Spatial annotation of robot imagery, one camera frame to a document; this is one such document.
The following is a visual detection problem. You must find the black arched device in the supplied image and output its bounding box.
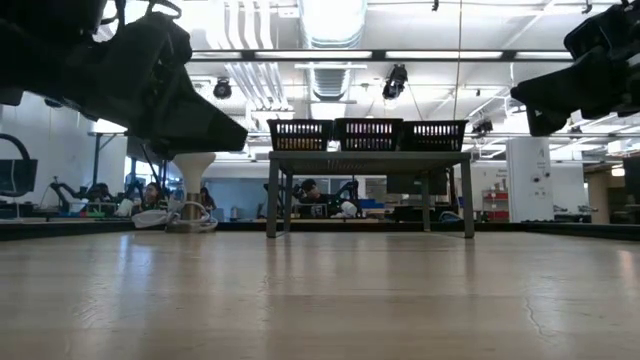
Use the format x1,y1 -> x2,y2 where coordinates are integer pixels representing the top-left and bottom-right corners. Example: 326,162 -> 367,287
0,131 -> 39,197

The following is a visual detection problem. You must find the white mushroom table lamp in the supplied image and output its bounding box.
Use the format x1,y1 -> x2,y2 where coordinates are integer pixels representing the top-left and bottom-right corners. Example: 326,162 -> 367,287
171,151 -> 217,233

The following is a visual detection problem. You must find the black slotted plastic basket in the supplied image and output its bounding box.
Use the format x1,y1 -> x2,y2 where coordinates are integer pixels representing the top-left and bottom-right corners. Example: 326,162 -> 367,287
266,118 -> 335,152
401,119 -> 470,152
333,117 -> 404,152

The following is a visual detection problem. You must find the red storage rack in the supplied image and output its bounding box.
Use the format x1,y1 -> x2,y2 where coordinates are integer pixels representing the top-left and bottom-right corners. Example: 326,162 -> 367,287
481,188 -> 511,223

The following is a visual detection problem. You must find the beige cabinet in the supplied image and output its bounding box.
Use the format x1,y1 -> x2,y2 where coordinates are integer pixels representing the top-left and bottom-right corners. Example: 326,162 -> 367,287
584,162 -> 614,225

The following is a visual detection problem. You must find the silver ceiling air duct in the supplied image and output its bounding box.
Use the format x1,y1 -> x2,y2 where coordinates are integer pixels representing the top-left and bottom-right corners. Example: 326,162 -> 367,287
298,0 -> 369,50

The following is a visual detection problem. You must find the person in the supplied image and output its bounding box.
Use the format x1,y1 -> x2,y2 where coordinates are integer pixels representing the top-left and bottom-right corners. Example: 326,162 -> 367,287
139,181 -> 166,211
294,178 -> 336,219
199,186 -> 219,211
87,182 -> 114,204

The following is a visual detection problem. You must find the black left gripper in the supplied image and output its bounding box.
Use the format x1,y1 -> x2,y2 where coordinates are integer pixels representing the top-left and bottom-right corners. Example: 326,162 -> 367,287
64,12 -> 250,161

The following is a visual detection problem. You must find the black metal stand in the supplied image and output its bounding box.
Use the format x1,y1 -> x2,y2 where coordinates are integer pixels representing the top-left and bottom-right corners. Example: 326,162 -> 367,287
87,129 -> 169,201

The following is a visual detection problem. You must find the white coiled lamp cable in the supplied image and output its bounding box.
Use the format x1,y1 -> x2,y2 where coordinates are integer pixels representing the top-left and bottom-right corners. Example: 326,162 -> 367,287
130,185 -> 220,234

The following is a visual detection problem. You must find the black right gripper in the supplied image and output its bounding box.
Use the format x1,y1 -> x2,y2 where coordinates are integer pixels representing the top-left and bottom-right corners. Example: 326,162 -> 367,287
510,0 -> 640,137

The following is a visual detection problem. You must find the white square pillar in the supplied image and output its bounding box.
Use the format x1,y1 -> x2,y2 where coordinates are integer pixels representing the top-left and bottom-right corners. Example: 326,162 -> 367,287
505,136 -> 555,224

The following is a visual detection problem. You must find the black overhead camera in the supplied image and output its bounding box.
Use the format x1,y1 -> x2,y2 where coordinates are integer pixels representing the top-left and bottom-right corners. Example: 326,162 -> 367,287
381,63 -> 409,101

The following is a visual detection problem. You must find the black ceiling spotlight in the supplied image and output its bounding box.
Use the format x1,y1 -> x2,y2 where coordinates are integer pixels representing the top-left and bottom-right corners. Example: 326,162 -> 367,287
471,117 -> 495,137
212,77 -> 234,101

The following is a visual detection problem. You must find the black aluminium extrusion frame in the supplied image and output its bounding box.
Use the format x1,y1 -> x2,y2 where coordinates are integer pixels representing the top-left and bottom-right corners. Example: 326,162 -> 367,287
0,218 -> 640,242

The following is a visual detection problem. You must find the black overhead crossbeam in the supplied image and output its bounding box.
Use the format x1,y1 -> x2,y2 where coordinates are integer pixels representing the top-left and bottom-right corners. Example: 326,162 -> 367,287
189,47 -> 574,64

